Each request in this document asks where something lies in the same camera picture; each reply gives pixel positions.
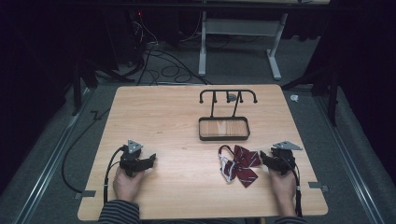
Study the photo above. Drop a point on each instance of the black metal rack with tray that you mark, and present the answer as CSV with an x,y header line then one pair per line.
x,y
224,128

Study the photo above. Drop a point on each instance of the white metal desk frame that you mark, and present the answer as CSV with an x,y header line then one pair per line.
x,y
236,28

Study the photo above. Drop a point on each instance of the dark red striped bow tie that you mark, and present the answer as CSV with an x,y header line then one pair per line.
x,y
241,165

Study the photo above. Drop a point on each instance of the person's left hand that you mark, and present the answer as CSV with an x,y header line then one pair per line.
x,y
127,186

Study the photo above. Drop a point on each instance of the black stand legs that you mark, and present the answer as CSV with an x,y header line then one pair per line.
x,y
81,74
330,84

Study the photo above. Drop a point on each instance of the grey metal table bracket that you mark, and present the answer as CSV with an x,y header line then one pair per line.
x,y
318,186
84,194

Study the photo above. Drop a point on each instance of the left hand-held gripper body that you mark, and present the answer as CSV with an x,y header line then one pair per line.
x,y
130,161

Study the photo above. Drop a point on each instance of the person's right hand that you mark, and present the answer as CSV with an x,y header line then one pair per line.
x,y
283,189

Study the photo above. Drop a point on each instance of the metal floor rail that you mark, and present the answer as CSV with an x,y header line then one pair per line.
x,y
348,155
46,168

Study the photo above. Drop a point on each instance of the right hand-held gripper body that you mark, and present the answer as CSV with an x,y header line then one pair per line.
x,y
284,158

